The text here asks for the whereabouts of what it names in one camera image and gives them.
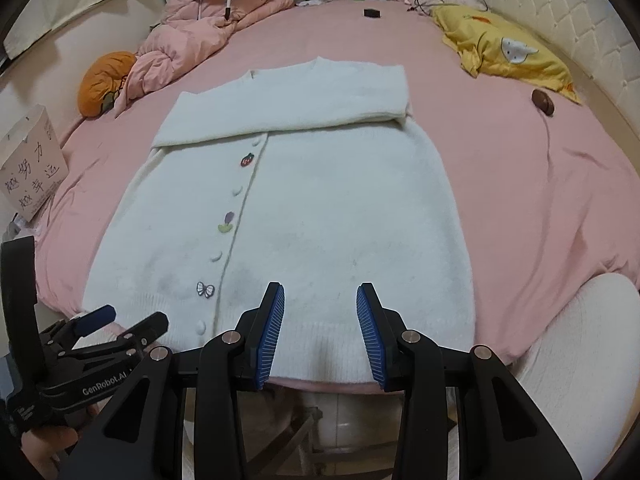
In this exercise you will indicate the cardboard box with writing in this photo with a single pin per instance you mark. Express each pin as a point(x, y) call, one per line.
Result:
point(30, 170)

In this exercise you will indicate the orange pumpkin cushion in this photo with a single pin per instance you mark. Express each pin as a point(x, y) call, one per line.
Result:
point(100, 85)

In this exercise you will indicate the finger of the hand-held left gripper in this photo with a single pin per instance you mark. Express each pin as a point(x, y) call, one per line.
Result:
point(92, 319)
point(142, 332)

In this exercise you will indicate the person's right leg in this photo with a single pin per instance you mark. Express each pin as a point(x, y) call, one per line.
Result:
point(585, 370)

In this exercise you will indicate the small brown plush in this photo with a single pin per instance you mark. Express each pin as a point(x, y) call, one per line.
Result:
point(543, 102)

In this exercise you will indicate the yellow rabbit print pillow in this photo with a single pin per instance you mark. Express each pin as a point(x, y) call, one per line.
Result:
point(500, 55)

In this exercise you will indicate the white tufted headboard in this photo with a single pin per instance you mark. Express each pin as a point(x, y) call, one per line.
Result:
point(560, 10)

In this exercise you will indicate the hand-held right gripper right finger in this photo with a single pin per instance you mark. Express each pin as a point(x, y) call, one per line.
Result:
point(371, 340)

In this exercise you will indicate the white knit cardigan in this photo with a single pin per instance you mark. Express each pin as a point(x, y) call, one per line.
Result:
point(325, 210)

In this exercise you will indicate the pink duvet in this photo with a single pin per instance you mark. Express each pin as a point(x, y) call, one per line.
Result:
point(190, 35)

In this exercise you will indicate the pink bed sheet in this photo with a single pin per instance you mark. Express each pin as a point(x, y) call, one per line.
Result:
point(525, 200)

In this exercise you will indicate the person's left hand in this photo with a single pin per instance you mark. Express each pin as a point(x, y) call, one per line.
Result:
point(45, 450)

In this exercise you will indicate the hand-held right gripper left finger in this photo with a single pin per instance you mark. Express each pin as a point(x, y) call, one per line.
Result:
point(270, 340)

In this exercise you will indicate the small black box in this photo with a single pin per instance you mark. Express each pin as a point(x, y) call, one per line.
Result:
point(371, 12)

